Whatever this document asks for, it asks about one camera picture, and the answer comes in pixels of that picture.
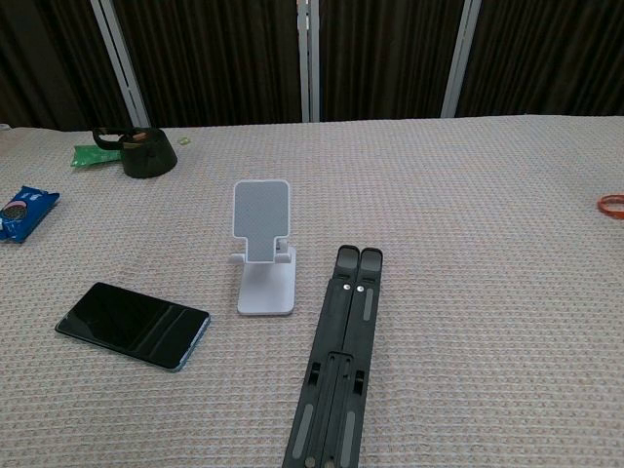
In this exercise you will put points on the green snack packet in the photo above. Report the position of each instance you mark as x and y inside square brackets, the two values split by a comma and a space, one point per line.
[90, 156]

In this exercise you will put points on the black smartphone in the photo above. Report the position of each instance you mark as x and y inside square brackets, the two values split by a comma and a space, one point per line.
[131, 324]

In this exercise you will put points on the beige woven tablecloth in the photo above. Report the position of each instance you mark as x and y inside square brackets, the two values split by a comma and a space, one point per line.
[463, 292]

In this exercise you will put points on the black folded laptop stand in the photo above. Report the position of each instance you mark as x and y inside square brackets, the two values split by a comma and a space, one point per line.
[363, 351]

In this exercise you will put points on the blue cookie packet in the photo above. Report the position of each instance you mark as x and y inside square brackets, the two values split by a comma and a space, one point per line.
[29, 214]

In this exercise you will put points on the black curtain panel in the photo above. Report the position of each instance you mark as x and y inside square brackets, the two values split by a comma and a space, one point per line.
[209, 58]
[546, 53]
[49, 58]
[390, 58]

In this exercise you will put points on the white partition post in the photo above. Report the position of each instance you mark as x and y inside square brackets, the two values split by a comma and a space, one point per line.
[460, 58]
[308, 73]
[117, 53]

